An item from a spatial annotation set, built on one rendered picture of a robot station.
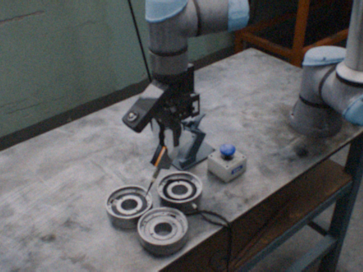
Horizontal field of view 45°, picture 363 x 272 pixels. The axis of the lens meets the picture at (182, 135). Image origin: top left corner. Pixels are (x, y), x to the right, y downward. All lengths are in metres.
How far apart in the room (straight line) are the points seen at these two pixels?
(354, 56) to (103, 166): 0.67
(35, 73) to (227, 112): 1.47
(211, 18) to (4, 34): 1.74
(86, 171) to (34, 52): 1.46
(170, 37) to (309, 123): 0.59
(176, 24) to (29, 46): 1.77
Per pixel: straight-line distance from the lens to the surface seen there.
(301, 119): 1.28
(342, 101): 1.12
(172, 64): 0.83
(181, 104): 0.88
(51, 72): 2.62
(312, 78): 1.21
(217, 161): 1.08
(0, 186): 1.18
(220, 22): 0.83
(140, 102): 0.86
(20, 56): 2.51
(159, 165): 0.96
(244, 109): 1.37
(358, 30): 1.05
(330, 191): 1.50
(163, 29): 0.80
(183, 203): 0.99
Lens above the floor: 1.53
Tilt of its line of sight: 36 degrees down
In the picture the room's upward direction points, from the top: 2 degrees counter-clockwise
